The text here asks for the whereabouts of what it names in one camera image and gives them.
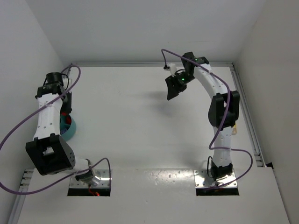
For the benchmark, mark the teal divided round container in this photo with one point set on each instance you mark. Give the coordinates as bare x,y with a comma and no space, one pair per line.
71,129

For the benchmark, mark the red lego brick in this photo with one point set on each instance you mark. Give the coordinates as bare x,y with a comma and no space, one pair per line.
68,120

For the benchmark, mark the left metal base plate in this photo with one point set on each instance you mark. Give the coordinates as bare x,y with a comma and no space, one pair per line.
96,179

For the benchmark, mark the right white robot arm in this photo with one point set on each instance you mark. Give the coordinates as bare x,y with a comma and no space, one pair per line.
223,111

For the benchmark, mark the tan lego plate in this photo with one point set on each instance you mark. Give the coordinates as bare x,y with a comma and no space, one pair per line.
234,130

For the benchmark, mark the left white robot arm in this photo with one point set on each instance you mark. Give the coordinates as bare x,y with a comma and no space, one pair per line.
48,149

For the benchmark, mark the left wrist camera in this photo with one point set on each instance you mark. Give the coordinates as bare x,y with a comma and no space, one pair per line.
67,81

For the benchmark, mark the metal base plate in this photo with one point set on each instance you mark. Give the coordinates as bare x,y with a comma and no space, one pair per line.
202,180
96,179

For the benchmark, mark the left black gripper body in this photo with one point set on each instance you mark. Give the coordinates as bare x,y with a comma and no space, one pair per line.
67,106

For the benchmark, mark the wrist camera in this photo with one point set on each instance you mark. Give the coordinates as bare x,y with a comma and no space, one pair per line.
171,67
67,81

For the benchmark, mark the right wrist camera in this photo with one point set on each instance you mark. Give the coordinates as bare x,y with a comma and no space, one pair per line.
171,67

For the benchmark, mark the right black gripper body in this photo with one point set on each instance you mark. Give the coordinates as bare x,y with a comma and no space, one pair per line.
175,84

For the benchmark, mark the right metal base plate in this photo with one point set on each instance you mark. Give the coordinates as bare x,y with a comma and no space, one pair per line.
202,180

